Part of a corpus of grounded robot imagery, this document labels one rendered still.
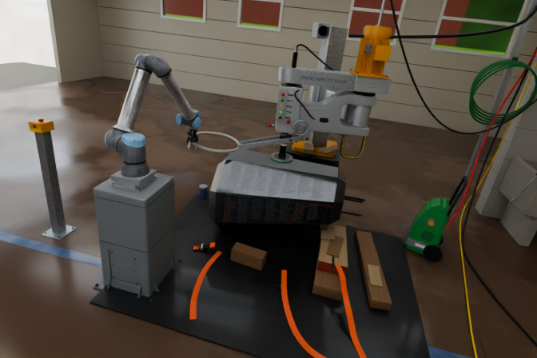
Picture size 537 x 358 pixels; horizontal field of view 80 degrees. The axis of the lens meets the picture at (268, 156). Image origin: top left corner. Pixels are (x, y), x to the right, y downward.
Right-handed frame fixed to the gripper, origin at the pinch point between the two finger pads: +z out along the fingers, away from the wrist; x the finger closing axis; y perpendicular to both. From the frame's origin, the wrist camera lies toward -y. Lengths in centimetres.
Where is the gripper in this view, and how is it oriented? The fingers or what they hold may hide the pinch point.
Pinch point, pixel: (191, 148)
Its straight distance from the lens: 304.6
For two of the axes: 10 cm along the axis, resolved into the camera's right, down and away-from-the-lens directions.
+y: 4.9, 4.3, -7.6
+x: 8.6, -1.0, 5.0
